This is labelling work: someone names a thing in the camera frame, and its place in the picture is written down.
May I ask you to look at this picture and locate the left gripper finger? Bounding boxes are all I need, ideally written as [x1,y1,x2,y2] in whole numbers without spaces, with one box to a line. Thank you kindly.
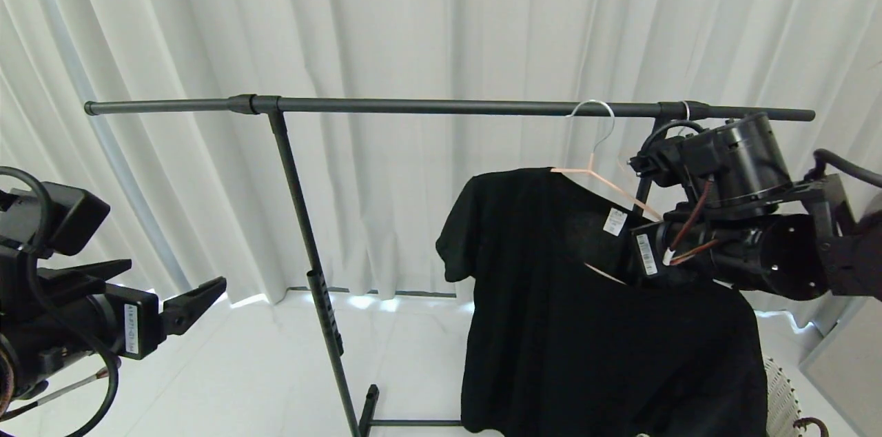
[38,258,132,301]
[160,276,228,337]

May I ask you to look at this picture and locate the white curtain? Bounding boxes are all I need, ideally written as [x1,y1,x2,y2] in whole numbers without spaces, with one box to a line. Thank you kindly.
[0,0,882,329]

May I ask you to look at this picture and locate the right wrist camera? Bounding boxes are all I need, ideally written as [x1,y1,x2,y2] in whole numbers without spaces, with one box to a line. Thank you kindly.
[628,121,714,188]

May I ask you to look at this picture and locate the black T-shirt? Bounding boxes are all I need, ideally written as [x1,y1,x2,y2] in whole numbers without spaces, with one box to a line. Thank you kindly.
[435,167,771,437]

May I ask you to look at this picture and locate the black clothes rack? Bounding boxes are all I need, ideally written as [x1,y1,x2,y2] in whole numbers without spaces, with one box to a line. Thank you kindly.
[84,94,816,437]

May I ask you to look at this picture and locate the white laundry basket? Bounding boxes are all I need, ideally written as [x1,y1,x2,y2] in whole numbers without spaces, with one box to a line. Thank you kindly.
[763,357,832,437]

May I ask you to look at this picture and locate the black cable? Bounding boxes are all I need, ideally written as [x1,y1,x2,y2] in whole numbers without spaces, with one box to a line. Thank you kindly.
[0,167,120,437]
[813,148,882,189]

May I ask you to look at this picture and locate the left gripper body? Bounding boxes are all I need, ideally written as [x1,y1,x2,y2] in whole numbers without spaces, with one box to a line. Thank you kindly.
[10,283,167,397]

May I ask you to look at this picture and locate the pale grey cabinet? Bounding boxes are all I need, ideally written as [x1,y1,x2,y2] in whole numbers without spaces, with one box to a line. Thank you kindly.
[799,296,882,437]

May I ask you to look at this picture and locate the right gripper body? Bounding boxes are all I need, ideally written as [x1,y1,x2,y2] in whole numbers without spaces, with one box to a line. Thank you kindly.
[627,212,829,301]

